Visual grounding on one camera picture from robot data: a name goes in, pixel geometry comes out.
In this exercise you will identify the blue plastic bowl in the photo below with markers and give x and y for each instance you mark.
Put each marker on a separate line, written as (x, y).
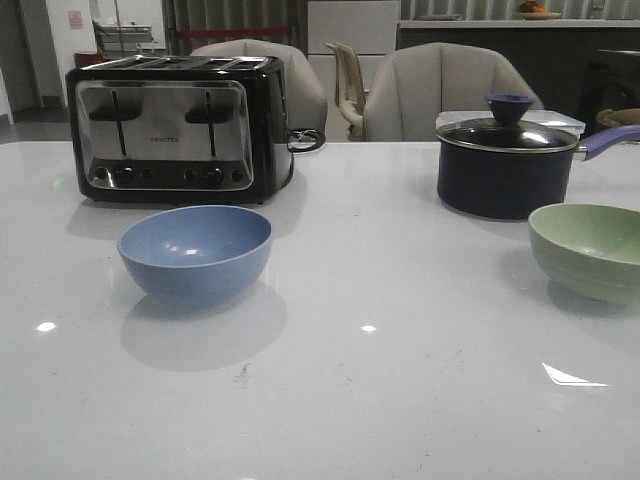
(199, 255)

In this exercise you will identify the green plastic bowl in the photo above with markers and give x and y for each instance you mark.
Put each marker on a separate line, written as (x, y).
(592, 250)

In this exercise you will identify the left beige upholstered chair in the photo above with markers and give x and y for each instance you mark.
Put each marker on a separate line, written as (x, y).
(306, 101)

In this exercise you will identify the beige upholstered chair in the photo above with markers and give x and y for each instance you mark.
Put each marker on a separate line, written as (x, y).
(306, 101)
(412, 86)

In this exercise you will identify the cream plastic chair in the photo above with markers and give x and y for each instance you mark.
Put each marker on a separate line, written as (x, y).
(350, 94)

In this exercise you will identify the right beige upholstered chair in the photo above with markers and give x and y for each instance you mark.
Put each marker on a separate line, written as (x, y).
(412, 86)

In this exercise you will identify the clear plastic food container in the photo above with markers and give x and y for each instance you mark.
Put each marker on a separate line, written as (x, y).
(543, 117)

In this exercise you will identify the dark blue saucepan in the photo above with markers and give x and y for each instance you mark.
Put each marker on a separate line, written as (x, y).
(507, 185)

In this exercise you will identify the black and chrome toaster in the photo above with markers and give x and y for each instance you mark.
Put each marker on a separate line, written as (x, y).
(180, 129)

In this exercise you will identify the glass pot lid blue knob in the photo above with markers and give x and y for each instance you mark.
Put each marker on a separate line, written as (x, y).
(506, 130)

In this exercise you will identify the white cabinet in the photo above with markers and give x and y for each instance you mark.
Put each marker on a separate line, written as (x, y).
(368, 27)

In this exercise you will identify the metal trolley cart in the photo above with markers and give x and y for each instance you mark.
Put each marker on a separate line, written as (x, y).
(115, 36)

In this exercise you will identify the dark counter with white top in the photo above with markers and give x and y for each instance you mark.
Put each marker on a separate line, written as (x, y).
(577, 67)

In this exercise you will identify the fruit bowl on counter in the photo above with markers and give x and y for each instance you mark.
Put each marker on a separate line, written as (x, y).
(533, 10)

